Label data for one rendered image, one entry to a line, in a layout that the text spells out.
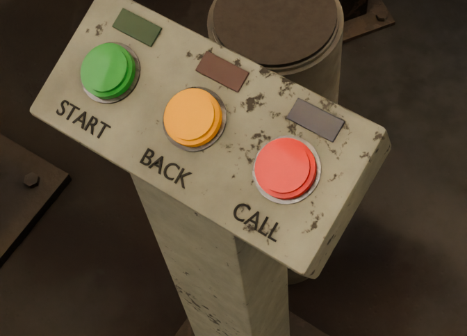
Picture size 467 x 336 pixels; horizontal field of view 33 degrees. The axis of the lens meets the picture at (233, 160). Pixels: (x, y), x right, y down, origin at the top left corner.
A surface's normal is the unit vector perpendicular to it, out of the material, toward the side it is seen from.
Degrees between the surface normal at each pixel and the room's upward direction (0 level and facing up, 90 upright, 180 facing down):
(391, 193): 0
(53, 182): 0
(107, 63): 20
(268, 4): 0
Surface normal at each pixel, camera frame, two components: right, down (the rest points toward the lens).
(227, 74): -0.26, -0.20
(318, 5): -0.07, -0.48
